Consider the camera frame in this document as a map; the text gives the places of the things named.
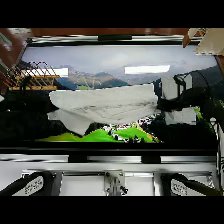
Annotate cream garment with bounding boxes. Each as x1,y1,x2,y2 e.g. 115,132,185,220
182,28,224,56

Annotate silver frame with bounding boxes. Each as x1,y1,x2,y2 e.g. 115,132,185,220
0,153,224,197

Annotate white T-shirt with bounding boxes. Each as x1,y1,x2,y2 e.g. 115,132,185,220
47,83,161,136

